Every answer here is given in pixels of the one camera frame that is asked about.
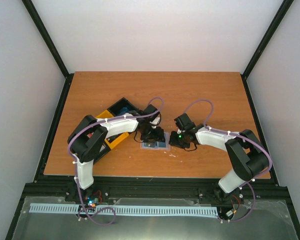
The black aluminium rail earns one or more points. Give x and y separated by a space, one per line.
202 191

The three-compartment card bin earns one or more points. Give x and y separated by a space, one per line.
115 128

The light blue cable duct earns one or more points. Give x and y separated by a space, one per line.
130 210

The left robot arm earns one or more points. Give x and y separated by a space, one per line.
85 143

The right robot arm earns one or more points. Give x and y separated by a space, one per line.
247 156

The black VIP card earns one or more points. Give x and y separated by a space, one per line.
150 145

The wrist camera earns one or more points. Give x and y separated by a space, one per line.
156 121
179 127

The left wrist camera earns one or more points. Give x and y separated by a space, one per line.
156 121

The left black frame post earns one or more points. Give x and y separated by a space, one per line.
40 26

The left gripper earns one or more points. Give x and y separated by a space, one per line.
158 137

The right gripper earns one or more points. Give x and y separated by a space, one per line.
174 142

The pink leather card holder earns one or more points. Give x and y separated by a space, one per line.
166 137

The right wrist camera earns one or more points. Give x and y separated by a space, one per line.
179 127

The right black frame post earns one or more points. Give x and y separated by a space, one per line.
273 26

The black frame post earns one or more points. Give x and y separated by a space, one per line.
40 26
273 26

